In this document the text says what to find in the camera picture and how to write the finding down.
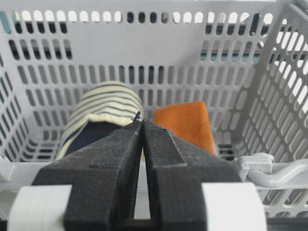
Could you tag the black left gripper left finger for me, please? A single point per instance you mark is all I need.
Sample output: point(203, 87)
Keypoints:
point(104, 179)

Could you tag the striped cream navy cloth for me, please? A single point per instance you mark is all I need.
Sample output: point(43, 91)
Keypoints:
point(107, 107)

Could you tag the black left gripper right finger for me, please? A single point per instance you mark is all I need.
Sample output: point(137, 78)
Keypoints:
point(175, 170)

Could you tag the grey basket handle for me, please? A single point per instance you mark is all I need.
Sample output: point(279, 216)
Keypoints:
point(261, 170)

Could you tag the grey plastic shopping basket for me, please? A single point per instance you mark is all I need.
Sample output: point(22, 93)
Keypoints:
point(247, 60)

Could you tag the orange cloth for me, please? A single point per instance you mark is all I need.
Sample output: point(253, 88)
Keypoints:
point(189, 121)

